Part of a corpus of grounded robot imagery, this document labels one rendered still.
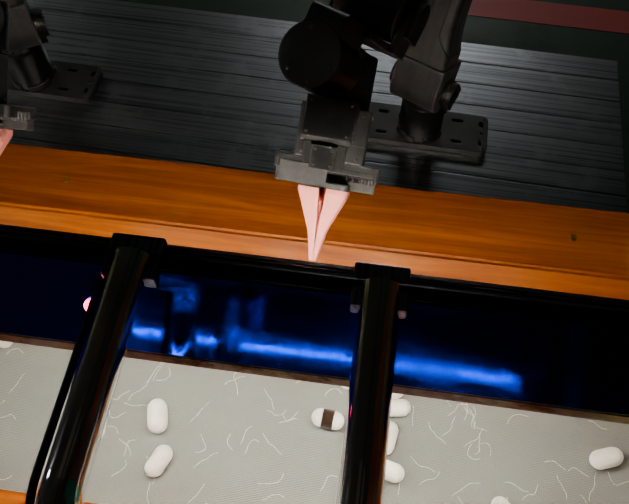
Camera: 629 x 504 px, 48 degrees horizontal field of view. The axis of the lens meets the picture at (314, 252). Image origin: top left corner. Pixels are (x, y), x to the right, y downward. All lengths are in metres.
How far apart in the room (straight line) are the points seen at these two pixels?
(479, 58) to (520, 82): 0.08
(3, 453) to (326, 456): 0.34
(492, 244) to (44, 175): 0.56
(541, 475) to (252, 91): 0.69
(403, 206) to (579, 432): 0.32
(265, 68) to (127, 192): 0.36
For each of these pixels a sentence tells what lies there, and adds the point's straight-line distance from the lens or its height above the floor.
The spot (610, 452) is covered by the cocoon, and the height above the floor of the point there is 0.76.
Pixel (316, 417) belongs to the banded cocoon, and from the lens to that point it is 0.75.
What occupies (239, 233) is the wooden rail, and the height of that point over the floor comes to 0.76.
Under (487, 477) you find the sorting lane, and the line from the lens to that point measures 0.77.
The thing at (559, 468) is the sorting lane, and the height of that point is 0.74.
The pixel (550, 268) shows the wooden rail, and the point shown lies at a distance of 0.86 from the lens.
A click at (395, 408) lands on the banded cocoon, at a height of 0.76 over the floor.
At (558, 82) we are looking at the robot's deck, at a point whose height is 0.67.
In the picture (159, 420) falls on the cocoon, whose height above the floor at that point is 0.76.
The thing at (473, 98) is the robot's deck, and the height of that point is 0.67.
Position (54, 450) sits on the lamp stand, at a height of 1.12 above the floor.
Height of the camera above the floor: 1.48
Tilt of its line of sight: 59 degrees down
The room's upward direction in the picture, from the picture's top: straight up
